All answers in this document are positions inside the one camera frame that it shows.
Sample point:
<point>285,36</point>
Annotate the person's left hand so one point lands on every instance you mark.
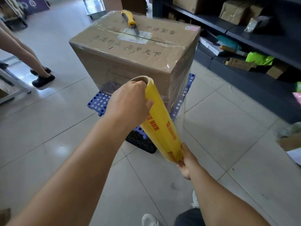
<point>127,103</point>

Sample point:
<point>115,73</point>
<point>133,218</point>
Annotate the person's right hand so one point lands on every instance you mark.
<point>189,167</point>

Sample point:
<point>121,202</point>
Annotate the large brown cardboard box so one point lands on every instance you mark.
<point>117,65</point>

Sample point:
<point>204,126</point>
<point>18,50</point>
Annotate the yellow stretch film roll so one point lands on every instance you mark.
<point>160,129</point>

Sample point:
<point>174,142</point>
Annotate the person's right forearm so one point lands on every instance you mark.
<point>223,204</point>

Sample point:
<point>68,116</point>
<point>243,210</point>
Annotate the person's left forearm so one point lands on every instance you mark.
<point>70,181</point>

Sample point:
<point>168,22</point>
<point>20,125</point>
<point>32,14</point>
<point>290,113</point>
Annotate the person's right shoe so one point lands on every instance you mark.
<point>194,201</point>

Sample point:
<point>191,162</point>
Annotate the person's shoe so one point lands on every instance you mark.
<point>149,220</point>
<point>194,201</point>

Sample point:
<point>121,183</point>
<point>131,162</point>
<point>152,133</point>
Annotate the person's grey trousers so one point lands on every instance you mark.
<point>188,217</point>

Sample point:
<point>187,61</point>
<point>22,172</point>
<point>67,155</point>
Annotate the person's left shoe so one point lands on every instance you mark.
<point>149,220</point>

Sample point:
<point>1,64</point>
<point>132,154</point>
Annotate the cardboard box with black logo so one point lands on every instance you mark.
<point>188,4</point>

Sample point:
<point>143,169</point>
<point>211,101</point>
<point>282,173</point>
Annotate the crumpled taped cardboard box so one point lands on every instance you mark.
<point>234,12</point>

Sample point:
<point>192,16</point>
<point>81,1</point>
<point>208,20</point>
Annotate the small brown cardboard box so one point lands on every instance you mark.
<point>256,11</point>

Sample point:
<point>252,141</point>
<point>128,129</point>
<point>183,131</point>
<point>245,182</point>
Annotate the blue perforated plastic pallet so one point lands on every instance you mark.
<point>96,103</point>

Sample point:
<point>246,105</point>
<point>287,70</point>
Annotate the black plastic crate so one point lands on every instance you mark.
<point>141,144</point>

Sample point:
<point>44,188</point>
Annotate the yellow black utility knife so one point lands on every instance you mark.
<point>128,18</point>

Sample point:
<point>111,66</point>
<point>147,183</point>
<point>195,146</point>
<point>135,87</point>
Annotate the white flat carton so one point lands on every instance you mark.
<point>211,48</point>

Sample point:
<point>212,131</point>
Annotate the grey metal trolley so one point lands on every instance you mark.
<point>94,5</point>

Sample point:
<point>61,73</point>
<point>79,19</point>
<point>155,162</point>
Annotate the white paper sheet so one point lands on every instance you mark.
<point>295,156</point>

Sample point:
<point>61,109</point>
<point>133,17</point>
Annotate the green fabric sack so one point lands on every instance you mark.
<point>289,129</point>

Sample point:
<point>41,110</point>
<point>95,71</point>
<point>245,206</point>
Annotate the white metal rack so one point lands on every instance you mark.
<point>16,81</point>

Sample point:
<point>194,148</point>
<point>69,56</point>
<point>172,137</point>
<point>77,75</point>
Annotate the teal packet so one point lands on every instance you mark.
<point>229,42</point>

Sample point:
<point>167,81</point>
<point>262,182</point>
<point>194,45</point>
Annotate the pink packet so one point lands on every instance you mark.
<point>297,98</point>

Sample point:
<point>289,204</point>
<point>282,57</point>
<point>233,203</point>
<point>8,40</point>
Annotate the bright green mailer bag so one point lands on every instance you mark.
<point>259,59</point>

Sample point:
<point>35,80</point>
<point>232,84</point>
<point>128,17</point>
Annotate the purple printed board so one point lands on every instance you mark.
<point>33,4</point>

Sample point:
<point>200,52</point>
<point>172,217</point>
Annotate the dark metal shelving unit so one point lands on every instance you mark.
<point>270,42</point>

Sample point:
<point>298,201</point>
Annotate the small patterned carton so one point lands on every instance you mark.
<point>257,23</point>

